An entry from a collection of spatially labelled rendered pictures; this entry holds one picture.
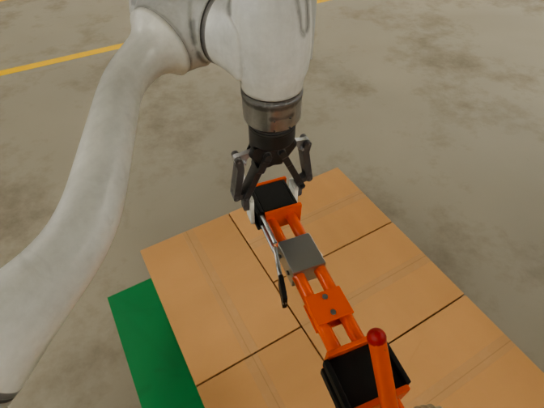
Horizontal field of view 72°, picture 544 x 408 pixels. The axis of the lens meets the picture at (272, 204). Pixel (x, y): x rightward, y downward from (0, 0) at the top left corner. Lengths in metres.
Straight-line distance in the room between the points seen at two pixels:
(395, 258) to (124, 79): 1.30
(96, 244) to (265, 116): 0.28
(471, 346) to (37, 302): 1.36
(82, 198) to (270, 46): 0.27
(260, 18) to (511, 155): 2.90
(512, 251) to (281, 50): 2.27
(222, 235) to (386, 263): 0.68
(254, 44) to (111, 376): 1.77
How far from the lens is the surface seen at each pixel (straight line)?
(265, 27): 0.48
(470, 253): 2.48
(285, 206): 0.71
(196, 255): 1.57
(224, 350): 1.38
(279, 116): 0.55
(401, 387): 0.58
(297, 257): 0.65
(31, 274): 0.40
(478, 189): 2.86
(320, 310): 0.61
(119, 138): 0.46
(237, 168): 0.63
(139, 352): 2.04
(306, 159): 0.67
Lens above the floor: 1.83
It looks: 49 degrees down
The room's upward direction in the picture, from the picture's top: straight up
